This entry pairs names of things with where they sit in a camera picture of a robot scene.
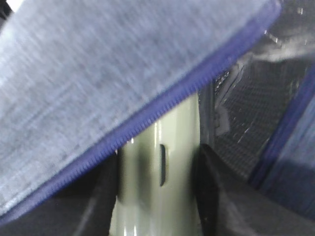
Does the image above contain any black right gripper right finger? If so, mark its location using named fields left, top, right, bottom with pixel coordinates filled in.
left=193, top=144, right=315, bottom=236

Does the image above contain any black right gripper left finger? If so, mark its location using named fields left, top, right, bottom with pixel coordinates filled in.
left=0, top=154, right=118, bottom=236

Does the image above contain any glass container with green lid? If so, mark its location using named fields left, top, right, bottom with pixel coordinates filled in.
left=110, top=94, right=200, bottom=236

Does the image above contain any navy blue fabric lunch bag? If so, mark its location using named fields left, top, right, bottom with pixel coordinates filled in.
left=0, top=0, right=315, bottom=225

